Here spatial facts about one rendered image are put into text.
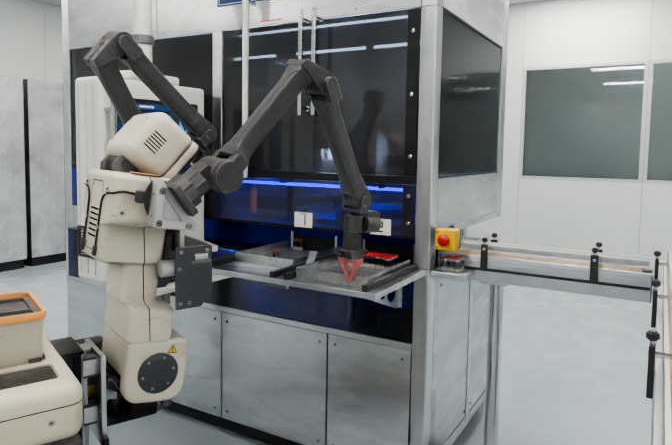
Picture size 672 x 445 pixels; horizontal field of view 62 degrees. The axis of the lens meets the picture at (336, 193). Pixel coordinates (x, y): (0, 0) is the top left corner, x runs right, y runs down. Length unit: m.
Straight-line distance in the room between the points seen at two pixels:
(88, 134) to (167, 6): 0.83
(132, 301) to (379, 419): 1.13
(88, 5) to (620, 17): 5.10
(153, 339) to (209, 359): 1.19
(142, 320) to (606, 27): 5.81
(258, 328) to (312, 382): 0.33
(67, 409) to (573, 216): 5.77
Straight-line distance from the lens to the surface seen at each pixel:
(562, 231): 6.58
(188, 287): 1.51
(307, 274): 1.83
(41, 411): 1.34
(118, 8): 3.04
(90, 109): 2.22
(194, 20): 2.66
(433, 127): 1.99
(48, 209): 6.91
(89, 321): 3.30
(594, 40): 6.60
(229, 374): 2.65
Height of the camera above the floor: 1.30
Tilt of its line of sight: 4 degrees down
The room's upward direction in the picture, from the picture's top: 1 degrees clockwise
